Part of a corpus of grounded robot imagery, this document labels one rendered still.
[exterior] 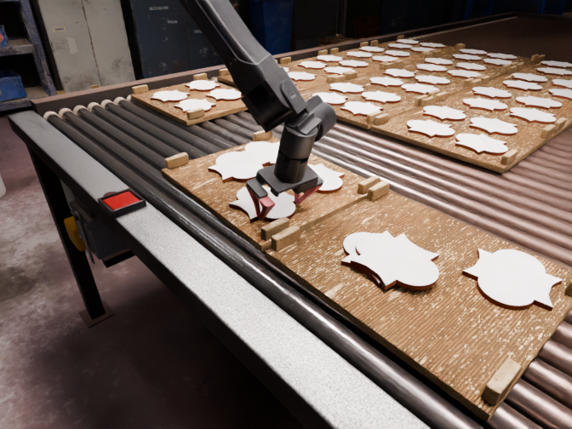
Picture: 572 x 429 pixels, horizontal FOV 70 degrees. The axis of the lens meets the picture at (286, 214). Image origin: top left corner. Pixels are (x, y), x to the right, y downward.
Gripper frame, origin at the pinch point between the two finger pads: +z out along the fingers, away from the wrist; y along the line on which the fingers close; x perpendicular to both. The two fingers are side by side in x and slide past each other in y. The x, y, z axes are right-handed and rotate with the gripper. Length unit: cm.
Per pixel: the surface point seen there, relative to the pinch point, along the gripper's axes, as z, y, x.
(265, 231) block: -2.5, 7.9, 5.6
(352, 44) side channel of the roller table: 35, -149, -113
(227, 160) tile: 7.6, -4.0, -24.6
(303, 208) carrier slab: 0.9, -5.0, 2.0
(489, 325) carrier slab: -11.1, -4.6, 40.5
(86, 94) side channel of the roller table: 33, 5, -104
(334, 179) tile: 1.0, -18.2, -2.2
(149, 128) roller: 24, -2, -65
